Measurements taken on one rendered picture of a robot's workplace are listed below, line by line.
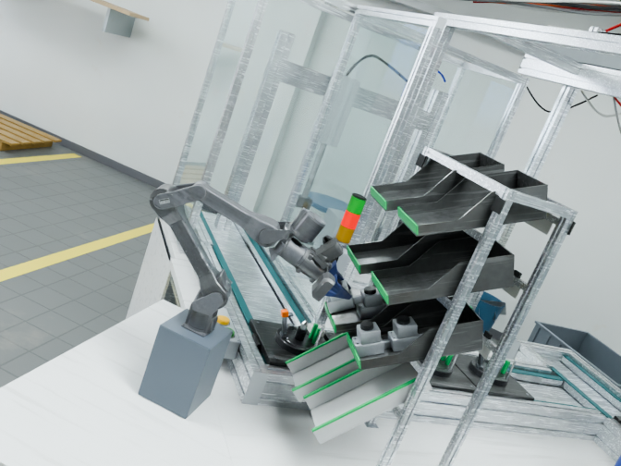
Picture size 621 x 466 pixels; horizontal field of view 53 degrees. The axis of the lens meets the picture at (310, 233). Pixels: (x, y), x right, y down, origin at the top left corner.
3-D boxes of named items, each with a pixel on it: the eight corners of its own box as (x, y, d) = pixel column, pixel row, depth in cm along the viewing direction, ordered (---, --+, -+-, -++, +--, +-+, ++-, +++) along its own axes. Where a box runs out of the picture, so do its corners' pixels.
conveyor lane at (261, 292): (258, 395, 173) (270, 364, 170) (206, 267, 246) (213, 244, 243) (347, 405, 185) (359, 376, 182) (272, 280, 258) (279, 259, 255)
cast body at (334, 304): (329, 313, 151) (322, 288, 149) (329, 305, 155) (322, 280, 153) (363, 306, 150) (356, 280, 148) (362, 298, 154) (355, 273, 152)
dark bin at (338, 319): (334, 334, 147) (333, 306, 145) (324, 310, 159) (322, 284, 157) (447, 316, 151) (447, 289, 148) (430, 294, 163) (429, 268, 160)
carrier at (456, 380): (416, 387, 191) (432, 352, 188) (383, 346, 212) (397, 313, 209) (477, 396, 201) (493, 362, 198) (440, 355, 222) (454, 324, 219)
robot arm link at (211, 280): (144, 195, 141) (168, 183, 140) (152, 189, 148) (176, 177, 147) (211, 313, 149) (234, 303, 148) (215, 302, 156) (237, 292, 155)
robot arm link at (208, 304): (189, 310, 148) (198, 287, 146) (197, 296, 157) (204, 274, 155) (216, 319, 149) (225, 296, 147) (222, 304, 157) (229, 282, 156)
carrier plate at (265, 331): (268, 367, 170) (271, 361, 170) (248, 324, 191) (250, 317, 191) (344, 377, 180) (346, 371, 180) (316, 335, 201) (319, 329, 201)
